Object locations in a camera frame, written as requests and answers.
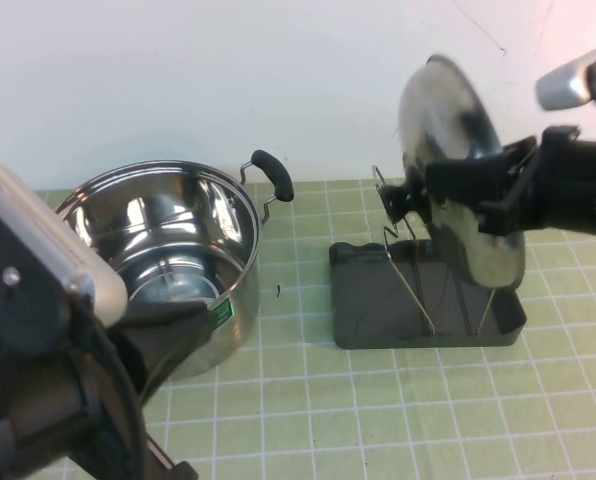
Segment stainless steel pot black handles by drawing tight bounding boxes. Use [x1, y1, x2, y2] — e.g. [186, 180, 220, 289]
[55, 148, 295, 385]

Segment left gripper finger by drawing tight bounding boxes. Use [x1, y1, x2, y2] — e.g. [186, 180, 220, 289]
[108, 297, 215, 333]

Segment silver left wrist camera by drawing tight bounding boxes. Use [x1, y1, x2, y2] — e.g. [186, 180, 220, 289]
[0, 154, 130, 359]

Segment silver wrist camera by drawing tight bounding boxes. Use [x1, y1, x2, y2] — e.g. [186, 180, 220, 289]
[0, 154, 130, 359]
[534, 42, 596, 112]

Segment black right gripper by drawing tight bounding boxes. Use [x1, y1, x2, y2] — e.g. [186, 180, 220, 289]
[424, 124, 583, 236]

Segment stainless steel pot lid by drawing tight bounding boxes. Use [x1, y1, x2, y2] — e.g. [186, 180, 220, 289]
[380, 53, 528, 292]

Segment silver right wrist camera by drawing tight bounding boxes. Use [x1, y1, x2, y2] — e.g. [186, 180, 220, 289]
[534, 42, 596, 112]

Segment green checkered tablecloth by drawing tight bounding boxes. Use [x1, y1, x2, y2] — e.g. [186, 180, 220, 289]
[27, 171, 596, 480]

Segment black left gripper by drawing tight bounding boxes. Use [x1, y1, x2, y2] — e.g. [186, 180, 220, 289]
[0, 319, 200, 480]

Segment black tray wire lid rack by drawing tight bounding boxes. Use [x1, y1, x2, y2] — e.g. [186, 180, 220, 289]
[329, 164, 528, 350]

